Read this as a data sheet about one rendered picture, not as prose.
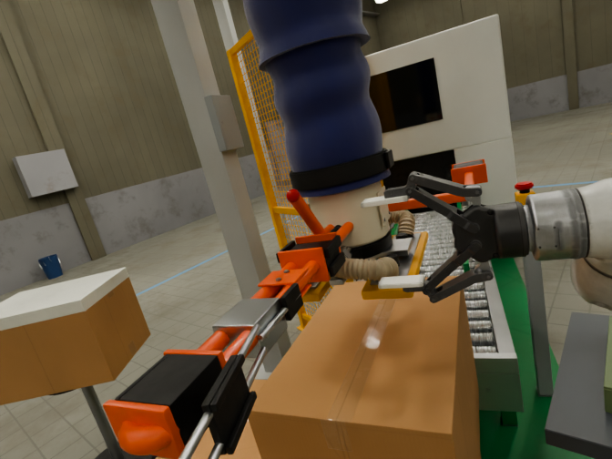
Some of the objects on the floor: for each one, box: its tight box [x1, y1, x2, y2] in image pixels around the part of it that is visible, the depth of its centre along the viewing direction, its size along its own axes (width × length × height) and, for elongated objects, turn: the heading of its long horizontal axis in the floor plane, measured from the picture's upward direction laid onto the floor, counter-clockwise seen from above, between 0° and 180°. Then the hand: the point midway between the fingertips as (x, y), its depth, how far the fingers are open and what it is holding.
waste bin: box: [38, 254, 63, 280], centre depth 731 cm, size 37×34×45 cm
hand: (378, 243), depth 59 cm, fingers open, 13 cm apart
